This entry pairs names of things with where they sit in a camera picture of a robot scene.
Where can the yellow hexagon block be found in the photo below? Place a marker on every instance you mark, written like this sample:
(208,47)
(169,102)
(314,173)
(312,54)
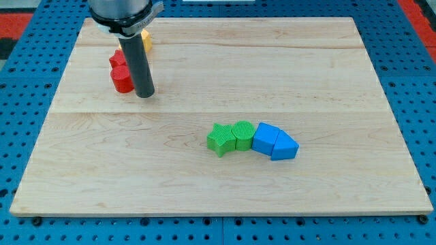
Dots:
(146,40)

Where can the blue triangle block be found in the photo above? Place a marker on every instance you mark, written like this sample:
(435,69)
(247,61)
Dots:
(285,147)

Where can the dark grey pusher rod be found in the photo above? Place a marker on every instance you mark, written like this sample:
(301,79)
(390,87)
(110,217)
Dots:
(138,65)

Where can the red cylinder block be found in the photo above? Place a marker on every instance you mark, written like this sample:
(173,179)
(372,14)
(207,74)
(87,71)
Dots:
(121,79)

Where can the green star block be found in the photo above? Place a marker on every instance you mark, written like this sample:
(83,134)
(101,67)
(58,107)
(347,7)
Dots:
(221,139)

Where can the red star block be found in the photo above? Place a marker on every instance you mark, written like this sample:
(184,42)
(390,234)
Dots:
(117,59)

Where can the blue cube block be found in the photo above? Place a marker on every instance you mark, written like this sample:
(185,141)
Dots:
(264,138)

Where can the wooden board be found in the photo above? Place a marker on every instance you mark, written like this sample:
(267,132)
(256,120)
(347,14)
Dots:
(105,154)

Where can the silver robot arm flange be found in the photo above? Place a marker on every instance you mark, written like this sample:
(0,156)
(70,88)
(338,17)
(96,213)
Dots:
(124,18)

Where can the green cylinder block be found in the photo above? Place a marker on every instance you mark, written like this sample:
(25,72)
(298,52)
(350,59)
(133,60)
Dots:
(243,131)

